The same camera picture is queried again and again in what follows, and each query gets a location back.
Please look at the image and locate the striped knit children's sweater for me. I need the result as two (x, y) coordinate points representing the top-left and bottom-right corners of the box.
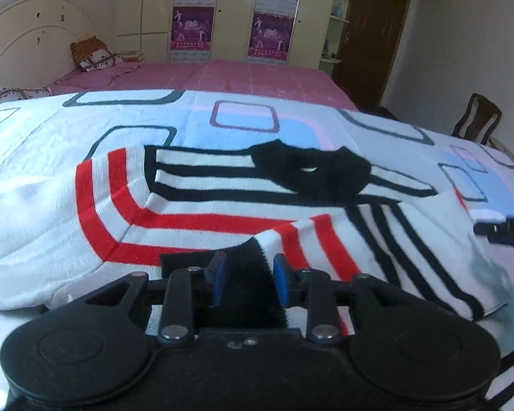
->
(0, 141), (514, 410)

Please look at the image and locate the dark wooden chair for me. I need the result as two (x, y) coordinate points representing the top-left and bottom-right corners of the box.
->
(451, 93), (502, 145)

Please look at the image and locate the pink bed sheet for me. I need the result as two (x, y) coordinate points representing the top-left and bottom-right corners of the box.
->
(49, 60), (357, 111)

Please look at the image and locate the white patterned bed sheet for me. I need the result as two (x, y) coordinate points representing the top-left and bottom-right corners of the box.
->
(0, 88), (514, 411)

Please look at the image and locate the corner shelf unit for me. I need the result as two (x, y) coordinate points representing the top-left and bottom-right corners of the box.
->
(319, 0), (350, 75)

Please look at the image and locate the orange patterned cushion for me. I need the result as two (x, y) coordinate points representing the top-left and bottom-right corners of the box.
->
(70, 36), (123, 72)

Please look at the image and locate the lower right purple poster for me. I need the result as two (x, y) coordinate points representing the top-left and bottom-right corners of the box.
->
(247, 12), (293, 65)

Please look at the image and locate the lower left purple poster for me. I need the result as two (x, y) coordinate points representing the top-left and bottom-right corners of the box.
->
(170, 7), (214, 64)

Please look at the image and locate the white spotted pillow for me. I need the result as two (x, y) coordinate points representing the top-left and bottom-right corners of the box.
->
(0, 86), (52, 103)

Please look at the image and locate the dark wooden door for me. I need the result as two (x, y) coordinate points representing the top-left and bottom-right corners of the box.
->
(332, 0), (410, 112)

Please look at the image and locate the cream bed headboard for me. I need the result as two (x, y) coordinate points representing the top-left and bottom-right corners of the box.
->
(0, 0), (100, 88)

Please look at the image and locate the cream wardrobe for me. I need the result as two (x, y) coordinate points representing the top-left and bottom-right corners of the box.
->
(115, 0), (333, 70)

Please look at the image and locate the wooden bed frame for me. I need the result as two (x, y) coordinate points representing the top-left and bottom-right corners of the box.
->
(488, 136), (514, 163)

